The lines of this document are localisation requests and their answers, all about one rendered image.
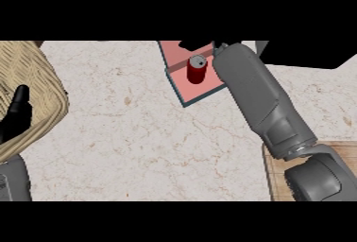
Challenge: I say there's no red can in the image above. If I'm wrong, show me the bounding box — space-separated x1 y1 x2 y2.
185 54 209 85

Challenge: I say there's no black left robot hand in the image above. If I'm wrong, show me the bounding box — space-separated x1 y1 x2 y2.
0 84 33 145

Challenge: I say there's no black appliance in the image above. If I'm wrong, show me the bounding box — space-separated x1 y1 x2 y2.
253 41 357 71

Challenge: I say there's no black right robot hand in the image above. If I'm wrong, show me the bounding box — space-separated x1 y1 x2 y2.
178 41 216 52

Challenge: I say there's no pink cutting board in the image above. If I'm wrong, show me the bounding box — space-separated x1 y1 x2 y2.
157 41 230 109

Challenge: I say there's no tan wicker basket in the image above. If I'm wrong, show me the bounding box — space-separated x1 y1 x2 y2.
0 41 70 164

